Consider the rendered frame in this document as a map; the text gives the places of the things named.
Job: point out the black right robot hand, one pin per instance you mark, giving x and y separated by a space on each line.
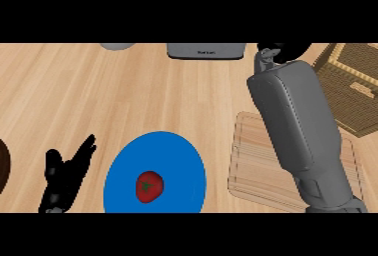
284 50

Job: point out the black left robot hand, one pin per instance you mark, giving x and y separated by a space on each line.
61 180

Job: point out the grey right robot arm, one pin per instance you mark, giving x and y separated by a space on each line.
301 133

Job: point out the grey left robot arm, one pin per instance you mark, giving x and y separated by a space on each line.
53 210

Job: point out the brown wicker basket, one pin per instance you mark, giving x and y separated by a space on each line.
350 86

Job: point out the pale wooden cutting board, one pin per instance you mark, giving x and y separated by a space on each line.
255 173

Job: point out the dark brown round object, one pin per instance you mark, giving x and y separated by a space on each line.
3 166

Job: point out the grey rectangular appliance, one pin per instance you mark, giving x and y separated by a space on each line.
207 50

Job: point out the red tomato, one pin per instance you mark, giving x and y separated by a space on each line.
149 186

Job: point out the blue round plate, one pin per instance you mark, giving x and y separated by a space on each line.
154 172

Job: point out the grey round object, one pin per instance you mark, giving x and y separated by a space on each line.
117 46

